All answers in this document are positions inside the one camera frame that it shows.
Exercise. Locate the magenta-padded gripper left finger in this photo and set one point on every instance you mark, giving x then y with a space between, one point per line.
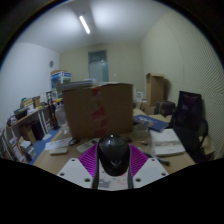
75 171

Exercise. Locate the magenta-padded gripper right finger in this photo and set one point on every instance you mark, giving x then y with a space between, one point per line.
150 170

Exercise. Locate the black computer mouse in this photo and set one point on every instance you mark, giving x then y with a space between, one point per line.
113 155

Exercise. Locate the black marker pen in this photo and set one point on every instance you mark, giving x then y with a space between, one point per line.
160 160

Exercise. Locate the flat white case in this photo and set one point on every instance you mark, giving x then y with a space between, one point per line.
58 150

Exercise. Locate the white remote control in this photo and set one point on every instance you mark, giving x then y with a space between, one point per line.
86 145

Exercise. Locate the white paper sheet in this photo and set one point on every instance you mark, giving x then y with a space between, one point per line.
58 143

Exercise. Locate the white book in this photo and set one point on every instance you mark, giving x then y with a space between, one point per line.
166 141

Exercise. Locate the clear round container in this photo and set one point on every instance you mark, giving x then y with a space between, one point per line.
141 129

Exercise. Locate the blue book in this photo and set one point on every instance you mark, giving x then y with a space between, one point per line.
151 122

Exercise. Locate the clear plastic jar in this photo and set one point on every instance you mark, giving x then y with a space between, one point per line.
61 115

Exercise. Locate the large red-taped cardboard box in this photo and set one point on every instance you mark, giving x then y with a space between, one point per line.
80 113

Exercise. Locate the black office chair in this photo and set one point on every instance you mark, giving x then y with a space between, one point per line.
190 120

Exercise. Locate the cluttered wooden side desk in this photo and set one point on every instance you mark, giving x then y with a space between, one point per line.
30 123

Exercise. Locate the white rack with books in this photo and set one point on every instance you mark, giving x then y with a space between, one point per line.
13 146

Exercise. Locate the tall open cardboard box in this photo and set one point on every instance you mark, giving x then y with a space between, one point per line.
155 88

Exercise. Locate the stack of white papers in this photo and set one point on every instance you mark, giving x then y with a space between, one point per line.
75 85

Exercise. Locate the blue and white carton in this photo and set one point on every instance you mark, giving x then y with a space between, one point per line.
60 78

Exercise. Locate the grey door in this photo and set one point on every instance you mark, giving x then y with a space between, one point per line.
98 66

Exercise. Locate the ceiling tube light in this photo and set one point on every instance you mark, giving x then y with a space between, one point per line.
84 24

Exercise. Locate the round wall clock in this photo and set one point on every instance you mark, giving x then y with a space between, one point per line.
51 63

